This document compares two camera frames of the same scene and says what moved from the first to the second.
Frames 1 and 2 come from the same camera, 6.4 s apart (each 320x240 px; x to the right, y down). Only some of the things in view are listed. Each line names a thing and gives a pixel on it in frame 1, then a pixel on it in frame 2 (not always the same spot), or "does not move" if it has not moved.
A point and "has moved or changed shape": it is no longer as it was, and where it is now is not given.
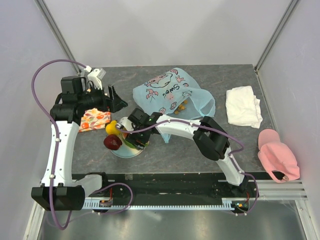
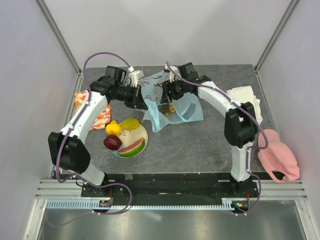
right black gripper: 132,137 to 167,87
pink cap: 278,159 does not move
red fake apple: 112,142 does not move
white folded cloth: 243,108 does not move
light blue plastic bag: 173,92 has moved or changed shape
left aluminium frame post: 50,20 does not move
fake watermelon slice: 129,144 to 133,150
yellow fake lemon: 111,129 does not move
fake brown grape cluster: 181,107 to 167,109
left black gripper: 114,103 to 137,101
